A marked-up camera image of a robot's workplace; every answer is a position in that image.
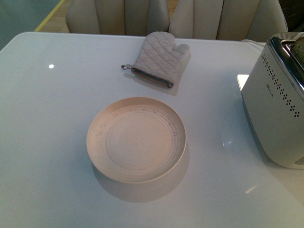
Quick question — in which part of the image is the beige chair left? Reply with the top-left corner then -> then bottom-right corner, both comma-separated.
66,0 -> 170,36

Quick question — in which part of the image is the beige round plate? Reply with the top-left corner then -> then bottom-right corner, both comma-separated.
86,97 -> 187,184

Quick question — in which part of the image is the grey quilted oven mitt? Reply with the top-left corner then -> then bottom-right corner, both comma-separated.
121,32 -> 190,88

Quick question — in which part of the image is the beige chair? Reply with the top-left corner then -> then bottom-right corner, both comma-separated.
66,0 -> 170,36
169,0 -> 288,42

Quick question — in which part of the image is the white chrome toaster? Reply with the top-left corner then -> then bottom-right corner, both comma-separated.
241,32 -> 304,169

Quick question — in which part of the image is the toasted bread slice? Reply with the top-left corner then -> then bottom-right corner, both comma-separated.
292,37 -> 304,64

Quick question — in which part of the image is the beige chair right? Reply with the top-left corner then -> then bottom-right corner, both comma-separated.
169,0 -> 288,42

